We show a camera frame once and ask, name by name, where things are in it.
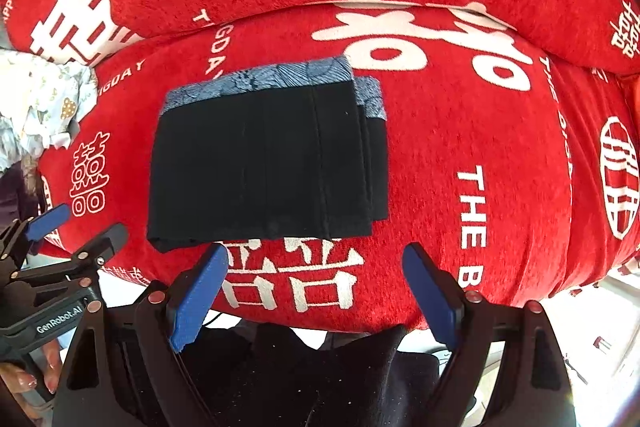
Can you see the person left hand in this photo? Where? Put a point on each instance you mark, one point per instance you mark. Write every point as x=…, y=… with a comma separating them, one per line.
x=19, y=381

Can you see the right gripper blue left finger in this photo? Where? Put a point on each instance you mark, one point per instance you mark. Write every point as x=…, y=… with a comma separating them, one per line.
x=192, y=295

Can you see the black garment on person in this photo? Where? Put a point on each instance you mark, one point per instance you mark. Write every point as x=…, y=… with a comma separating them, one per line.
x=274, y=379

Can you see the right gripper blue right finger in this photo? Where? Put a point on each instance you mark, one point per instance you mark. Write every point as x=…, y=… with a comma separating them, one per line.
x=436, y=292

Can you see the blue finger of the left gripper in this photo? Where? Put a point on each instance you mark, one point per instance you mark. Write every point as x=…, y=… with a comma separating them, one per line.
x=47, y=222
x=105, y=245

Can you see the black pants with grey waistband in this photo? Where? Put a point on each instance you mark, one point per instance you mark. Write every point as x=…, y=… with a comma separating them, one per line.
x=274, y=151

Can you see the white floral cloth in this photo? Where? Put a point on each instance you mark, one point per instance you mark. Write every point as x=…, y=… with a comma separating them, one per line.
x=42, y=104

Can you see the red wedding bed quilt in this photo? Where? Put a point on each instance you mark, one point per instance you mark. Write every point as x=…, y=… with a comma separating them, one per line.
x=517, y=171

